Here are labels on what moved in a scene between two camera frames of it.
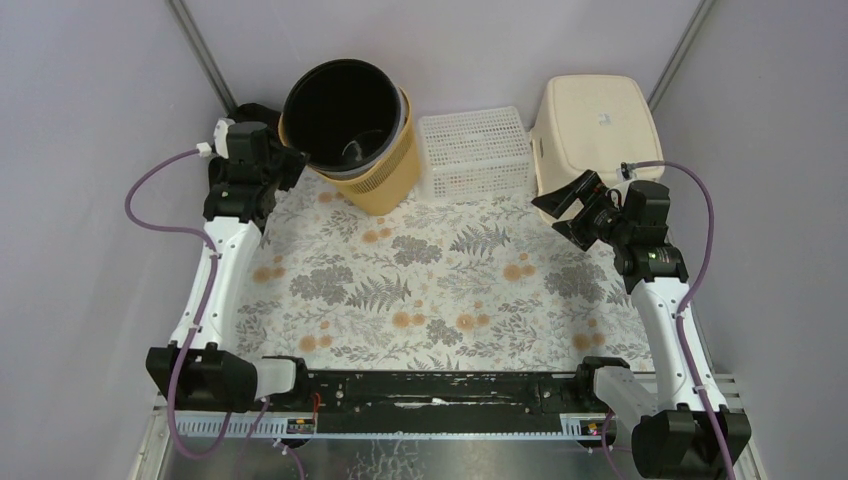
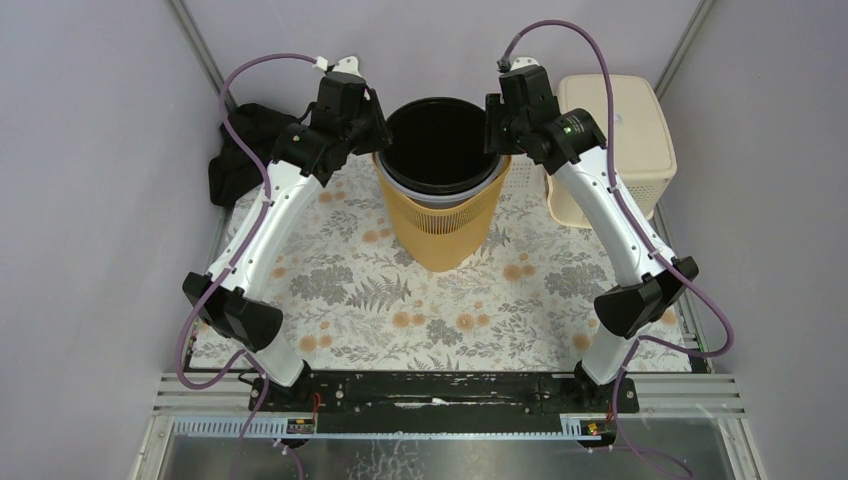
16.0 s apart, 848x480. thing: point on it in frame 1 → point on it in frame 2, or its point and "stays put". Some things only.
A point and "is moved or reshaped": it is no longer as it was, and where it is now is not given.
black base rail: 445,402 stays put
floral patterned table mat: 438,284 stays put
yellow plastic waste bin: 392,190 → 441,238
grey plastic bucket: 341,174 → 442,200
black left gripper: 287,167 → 370,125
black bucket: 343,114 is moved or reshaped
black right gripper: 587,186 → 492,142
